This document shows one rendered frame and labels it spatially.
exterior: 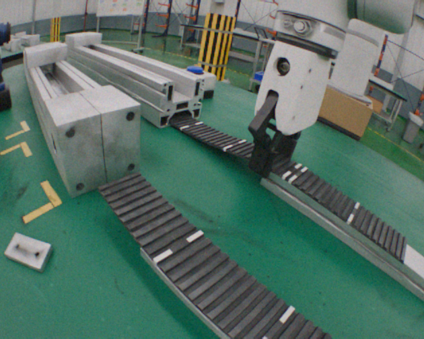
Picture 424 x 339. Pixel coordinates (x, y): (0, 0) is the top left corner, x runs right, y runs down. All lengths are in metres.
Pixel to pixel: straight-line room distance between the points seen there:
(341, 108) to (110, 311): 0.69
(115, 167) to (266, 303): 0.22
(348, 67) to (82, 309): 0.77
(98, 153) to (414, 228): 0.50
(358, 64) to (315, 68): 0.49
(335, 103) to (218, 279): 0.62
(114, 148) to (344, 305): 0.30
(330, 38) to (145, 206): 0.25
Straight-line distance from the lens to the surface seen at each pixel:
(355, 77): 0.75
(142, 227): 0.21
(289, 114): 0.25
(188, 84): 0.46
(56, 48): 0.65
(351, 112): 0.72
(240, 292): 0.18
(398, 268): 0.33
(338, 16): 0.27
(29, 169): 0.37
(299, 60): 0.25
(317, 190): 0.31
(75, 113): 0.27
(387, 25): 0.27
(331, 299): 0.26
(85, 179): 0.29
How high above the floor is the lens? 0.98
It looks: 35 degrees down
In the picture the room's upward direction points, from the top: 11 degrees clockwise
